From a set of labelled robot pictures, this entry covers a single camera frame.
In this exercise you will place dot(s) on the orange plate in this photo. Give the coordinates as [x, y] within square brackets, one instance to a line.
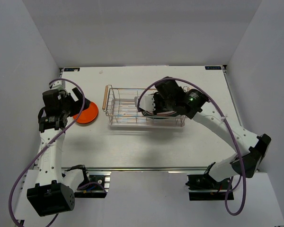
[89, 115]

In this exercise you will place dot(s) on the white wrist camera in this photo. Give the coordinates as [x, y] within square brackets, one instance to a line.
[147, 104]
[59, 85]

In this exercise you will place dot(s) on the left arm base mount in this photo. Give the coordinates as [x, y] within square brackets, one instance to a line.
[98, 188]

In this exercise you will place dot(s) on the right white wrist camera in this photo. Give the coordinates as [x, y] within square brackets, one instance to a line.
[147, 104]

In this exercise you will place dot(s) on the white printed plate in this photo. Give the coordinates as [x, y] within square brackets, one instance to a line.
[161, 115]

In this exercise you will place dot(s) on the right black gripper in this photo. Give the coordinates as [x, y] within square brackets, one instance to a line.
[156, 109]

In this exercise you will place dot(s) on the wire dish rack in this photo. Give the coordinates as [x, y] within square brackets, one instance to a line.
[119, 107]

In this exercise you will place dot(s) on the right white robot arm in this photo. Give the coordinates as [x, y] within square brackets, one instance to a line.
[250, 148]

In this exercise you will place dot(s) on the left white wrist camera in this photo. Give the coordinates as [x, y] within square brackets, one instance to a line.
[59, 85]

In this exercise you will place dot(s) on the right blue label sticker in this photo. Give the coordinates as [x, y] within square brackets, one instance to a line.
[213, 68]

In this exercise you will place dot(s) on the left blue label sticker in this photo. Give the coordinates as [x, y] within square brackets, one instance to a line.
[71, 69]

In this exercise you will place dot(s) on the aluminium rail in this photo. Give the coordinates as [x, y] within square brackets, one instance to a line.
[183, 168]

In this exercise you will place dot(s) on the blue label sticker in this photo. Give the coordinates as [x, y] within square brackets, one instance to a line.
[213, 68]
[71, 69]

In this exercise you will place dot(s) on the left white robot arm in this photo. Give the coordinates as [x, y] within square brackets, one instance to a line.
[54, 190]

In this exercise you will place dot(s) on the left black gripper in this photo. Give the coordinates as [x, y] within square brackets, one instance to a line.
[77, 104]

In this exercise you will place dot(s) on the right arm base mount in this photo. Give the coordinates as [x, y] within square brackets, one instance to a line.
[202, 189]

